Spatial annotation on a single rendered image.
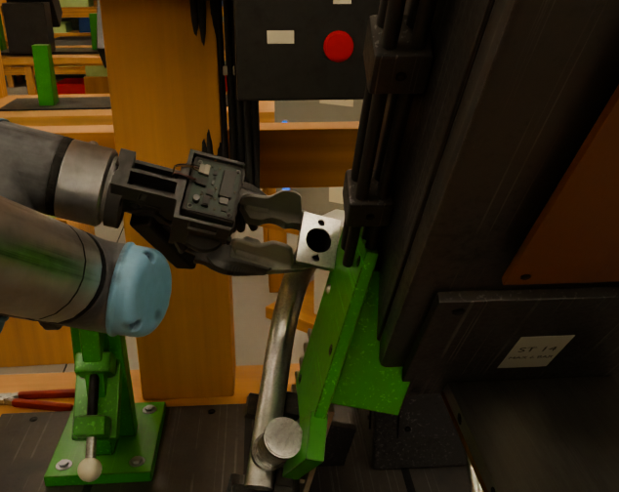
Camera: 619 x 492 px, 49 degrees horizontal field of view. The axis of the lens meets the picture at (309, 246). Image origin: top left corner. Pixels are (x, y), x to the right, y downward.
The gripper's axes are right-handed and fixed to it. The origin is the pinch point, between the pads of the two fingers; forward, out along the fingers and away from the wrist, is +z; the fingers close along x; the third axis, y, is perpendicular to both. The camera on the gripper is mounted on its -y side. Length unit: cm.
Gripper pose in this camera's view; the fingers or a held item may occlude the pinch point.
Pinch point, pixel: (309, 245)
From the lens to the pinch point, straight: 70.3
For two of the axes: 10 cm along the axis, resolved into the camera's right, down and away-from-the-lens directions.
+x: 1.5, -9.1, 4.0
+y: 2.5, -3.5, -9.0
